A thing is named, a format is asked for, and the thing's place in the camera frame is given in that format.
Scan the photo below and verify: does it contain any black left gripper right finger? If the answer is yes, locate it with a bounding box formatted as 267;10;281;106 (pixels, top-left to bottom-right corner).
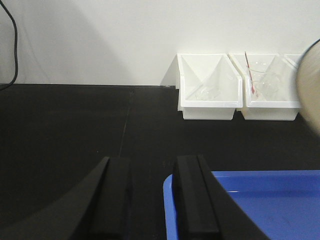
172;155;268;240

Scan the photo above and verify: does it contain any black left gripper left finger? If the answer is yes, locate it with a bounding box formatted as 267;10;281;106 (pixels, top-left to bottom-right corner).
0;157;132;240

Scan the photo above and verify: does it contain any blue plastic tray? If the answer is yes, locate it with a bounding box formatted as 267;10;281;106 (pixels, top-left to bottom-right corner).
163;170;320;240

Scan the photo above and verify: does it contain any beige plate black rim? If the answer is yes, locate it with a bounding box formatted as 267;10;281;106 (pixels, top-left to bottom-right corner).
295;41;320;135

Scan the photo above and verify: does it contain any left white storage bin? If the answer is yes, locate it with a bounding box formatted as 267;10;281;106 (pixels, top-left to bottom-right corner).
176;53;243;121

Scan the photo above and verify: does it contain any white storage bin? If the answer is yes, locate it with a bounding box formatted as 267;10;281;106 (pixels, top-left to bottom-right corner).
176;53;243;121
228;53;301;121
284;53;303;69

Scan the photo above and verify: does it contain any red glass stirring rod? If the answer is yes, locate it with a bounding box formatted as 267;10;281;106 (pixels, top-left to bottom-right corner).
244;51;259;98

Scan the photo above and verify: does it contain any middle white storage bin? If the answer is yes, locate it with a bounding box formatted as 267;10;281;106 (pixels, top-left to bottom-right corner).
228;53;301;121

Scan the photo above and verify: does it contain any glass beaker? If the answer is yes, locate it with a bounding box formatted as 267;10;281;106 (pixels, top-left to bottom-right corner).
253;72;281;101

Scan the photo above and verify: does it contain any right white storage bin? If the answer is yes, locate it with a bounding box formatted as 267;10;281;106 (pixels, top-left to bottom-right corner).
284;53;303;69

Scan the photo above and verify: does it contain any black hanging cable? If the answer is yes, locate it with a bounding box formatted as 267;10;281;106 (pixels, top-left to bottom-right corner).
0;0;19;91

